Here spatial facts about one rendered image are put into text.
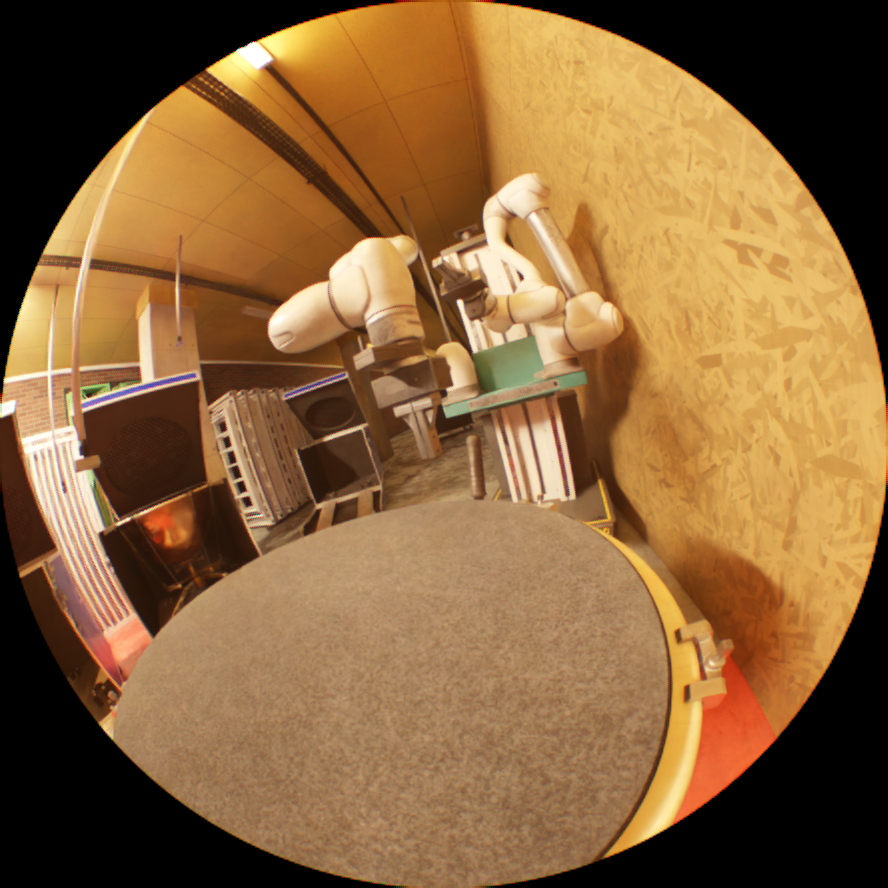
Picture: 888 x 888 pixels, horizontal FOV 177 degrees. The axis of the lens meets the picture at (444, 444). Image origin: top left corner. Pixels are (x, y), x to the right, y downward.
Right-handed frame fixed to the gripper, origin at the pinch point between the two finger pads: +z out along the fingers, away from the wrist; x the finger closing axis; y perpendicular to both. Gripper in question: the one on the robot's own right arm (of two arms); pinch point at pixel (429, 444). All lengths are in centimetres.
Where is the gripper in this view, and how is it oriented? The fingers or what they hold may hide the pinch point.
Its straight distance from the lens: 48.1
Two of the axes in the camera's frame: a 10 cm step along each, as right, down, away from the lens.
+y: 5.1, -2.8, 8.2
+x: -8.2, 1.5, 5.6
